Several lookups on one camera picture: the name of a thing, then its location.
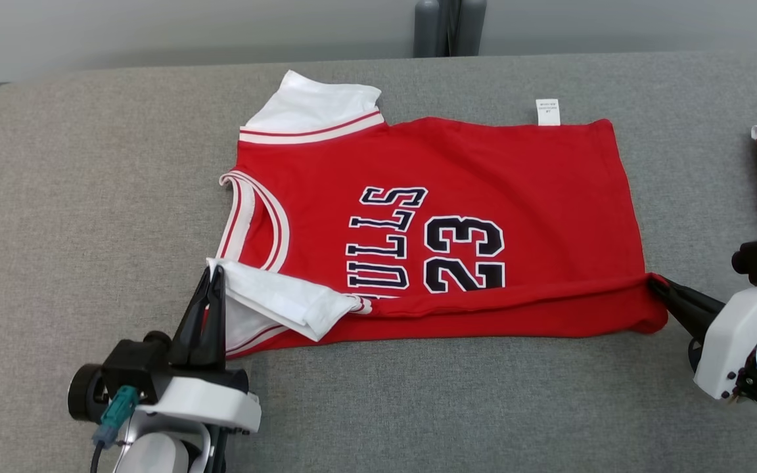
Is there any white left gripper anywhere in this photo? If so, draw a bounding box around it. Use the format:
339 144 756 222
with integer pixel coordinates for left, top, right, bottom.
137 264 263 434

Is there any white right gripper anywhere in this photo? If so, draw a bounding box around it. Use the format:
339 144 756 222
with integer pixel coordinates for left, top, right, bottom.
649 275 757 401

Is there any red Bulls basketball jersey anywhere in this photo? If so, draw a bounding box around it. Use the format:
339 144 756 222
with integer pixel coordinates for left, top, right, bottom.
206 69 670 361

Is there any grey fabric sofa surface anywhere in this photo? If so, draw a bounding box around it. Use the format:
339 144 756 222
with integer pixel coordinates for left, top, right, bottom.
0 51 757 473

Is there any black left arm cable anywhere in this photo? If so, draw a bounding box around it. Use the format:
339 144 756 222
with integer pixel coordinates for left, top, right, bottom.
89 386 140 473

